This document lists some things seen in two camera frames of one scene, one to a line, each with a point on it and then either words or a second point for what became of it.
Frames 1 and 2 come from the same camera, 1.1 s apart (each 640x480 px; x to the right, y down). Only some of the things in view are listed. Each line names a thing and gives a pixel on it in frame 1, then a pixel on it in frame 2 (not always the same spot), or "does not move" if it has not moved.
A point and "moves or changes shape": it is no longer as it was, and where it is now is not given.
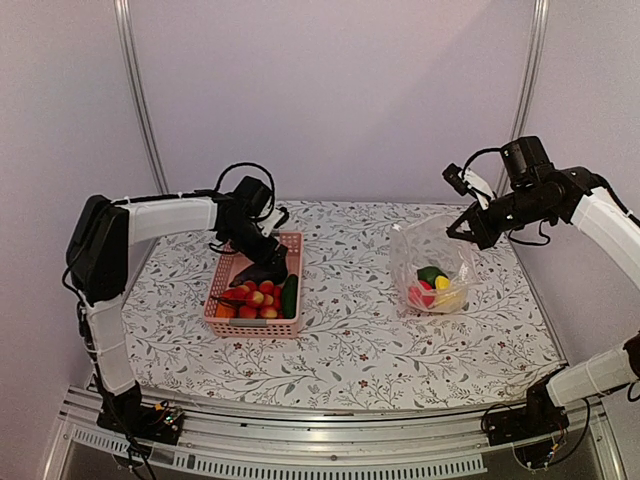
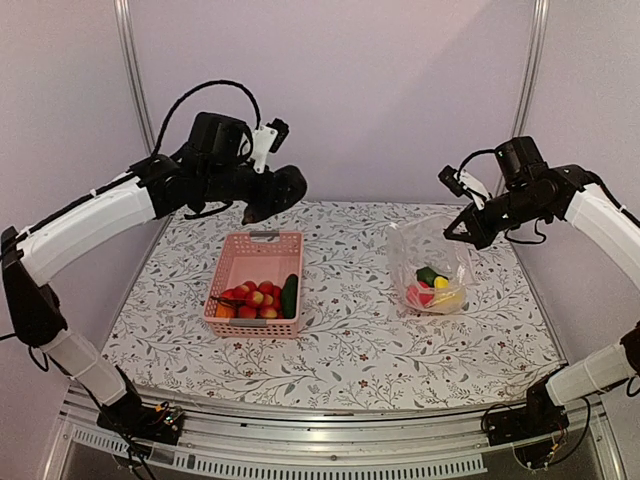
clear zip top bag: (433, 268) does not move
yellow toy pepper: (442, 283) does not move
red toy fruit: (423, 293) does not move
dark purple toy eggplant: (259, 273) moves or changes shape
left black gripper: (262, 255) to (279, 186)
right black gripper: (483, 234) does not move
